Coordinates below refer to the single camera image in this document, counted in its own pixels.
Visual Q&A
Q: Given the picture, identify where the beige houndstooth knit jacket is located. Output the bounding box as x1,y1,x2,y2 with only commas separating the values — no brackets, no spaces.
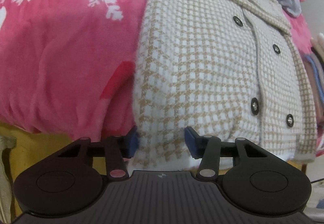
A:
129,0,317,171

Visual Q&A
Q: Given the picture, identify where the pink floral bed blanket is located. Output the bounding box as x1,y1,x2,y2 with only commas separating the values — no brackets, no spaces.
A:
0,0,313,142

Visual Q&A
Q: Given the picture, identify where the blue folded garment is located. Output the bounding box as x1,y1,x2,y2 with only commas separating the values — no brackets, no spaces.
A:
305,53,323,103

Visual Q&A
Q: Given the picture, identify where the white fluffy folded garment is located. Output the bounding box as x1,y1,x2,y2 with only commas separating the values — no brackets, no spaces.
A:
311,33,324,59

